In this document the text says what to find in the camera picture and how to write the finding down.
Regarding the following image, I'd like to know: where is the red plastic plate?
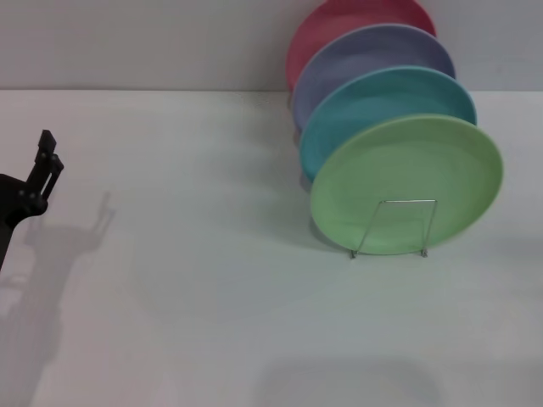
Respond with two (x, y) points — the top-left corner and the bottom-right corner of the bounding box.
(285, 0), (437, 93)

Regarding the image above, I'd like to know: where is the green plastic plate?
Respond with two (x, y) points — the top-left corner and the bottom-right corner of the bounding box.
(309, 113), (505, 257)

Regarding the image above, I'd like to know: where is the purple plastic plate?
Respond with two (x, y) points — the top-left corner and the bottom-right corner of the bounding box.
(291, 24), (458, 132)

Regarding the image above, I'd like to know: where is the cyan plastic plate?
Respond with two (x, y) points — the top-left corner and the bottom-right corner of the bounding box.
(299, 65), (478, 184)

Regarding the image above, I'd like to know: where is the silver wire plate rack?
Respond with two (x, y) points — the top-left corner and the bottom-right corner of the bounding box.
(349, 198), (439, 259)

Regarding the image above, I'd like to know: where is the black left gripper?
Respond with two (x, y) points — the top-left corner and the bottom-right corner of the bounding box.
(0, 129), (65, 272)

